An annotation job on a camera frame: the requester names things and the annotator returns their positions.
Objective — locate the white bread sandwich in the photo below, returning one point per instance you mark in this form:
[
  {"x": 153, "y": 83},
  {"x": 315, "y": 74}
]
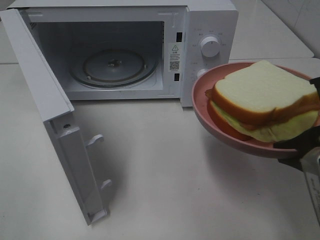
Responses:
[{"x": 263, "y": 102}]

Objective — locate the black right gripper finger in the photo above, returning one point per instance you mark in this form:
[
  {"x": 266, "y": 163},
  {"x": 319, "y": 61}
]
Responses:
[
  {"x": 302, "y": 145},
  {"x": 316, "y": 82}
]

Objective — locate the white microwave knob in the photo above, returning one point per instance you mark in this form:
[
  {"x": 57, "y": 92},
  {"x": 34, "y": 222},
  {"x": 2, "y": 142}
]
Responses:
[
  {"x": 210, "y": 46},
  {"x": 201, "y": 72}
]

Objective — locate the pink round plate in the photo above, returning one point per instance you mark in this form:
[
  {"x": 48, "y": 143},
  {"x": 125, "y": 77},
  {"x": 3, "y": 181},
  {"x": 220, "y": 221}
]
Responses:
[{"x": 252, "y": 146}]

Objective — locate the white microwave oven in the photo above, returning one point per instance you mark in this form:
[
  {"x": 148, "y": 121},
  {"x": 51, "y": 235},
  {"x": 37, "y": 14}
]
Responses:
[{"x": 170, "y": 30}]

